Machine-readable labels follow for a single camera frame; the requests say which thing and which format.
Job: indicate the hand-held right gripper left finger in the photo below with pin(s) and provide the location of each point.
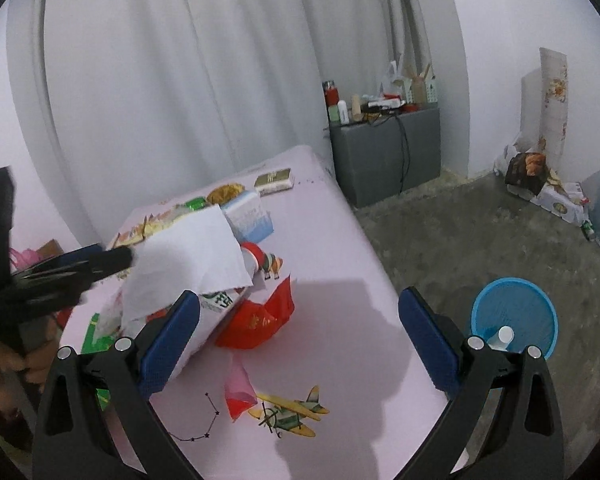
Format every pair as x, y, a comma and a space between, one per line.
172, 345

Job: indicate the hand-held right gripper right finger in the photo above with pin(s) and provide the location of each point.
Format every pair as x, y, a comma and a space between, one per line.
430, 345

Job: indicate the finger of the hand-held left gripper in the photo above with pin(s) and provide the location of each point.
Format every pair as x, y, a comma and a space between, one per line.
82, 252
105, 262

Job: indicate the white tissue paper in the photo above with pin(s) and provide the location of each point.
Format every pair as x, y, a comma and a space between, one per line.
180, 260

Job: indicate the white bottle red cap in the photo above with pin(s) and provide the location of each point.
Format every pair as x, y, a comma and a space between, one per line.
251, 255

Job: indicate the blue white carton box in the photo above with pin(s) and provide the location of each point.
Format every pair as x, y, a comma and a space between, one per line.
250, 215

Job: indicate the person's left hand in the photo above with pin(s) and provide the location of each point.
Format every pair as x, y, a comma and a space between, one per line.
2, 365

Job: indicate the yellow snack packet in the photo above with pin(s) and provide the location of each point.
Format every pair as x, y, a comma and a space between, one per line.
125, 238
157, 222

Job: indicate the white green printed packet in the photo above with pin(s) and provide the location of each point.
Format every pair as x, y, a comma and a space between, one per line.
207, 327

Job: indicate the pink plastic bag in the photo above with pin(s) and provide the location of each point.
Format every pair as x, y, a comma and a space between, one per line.
25, 259

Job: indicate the small white bottle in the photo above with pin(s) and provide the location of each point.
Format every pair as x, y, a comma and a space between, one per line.
504, 336

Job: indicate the pink red wrapper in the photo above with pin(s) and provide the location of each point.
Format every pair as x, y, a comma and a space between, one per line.
237, 390

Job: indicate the red plastic bag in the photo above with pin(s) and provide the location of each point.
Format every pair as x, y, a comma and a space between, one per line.
255, 322

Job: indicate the blue plastic basket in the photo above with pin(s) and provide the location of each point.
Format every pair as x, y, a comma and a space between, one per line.
525, 310

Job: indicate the green foil wrapper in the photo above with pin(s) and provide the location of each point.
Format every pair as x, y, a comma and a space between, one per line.
195, 204

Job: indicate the orange snack wrapper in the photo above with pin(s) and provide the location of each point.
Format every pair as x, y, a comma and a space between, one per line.
225, 193

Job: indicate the gold tissue pack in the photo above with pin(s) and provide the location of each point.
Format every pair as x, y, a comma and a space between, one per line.
275, 180

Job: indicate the white curtain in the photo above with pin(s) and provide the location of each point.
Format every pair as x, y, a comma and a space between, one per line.
180, 85

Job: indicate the white floral box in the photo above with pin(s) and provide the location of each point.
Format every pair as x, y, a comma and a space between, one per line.
560, 202

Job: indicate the grey cabinet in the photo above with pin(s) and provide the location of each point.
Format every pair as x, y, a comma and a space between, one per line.
375, 160

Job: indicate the green can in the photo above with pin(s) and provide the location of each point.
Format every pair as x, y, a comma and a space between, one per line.
588, 230

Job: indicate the brown pastry bag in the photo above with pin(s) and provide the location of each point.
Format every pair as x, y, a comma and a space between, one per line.
525, 170

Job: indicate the white plastic bag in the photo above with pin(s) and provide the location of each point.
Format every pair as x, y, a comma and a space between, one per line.
510, 152

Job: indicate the white power strip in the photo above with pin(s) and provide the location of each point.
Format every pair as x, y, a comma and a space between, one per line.
385, 104

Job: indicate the white slim bottle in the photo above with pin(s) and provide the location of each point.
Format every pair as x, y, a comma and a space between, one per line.
343, 111

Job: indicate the green bottle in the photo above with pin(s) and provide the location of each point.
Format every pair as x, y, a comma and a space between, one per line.
334, 114

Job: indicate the brown tube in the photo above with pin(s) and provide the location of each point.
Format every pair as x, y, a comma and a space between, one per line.
356, 106

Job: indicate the green pen holder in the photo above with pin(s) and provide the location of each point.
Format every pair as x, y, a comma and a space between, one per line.
427, 91

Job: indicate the rolled floral paper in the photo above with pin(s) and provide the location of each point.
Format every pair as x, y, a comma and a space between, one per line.
554, 105

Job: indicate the red thermos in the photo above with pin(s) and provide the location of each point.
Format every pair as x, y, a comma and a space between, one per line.
331, 92

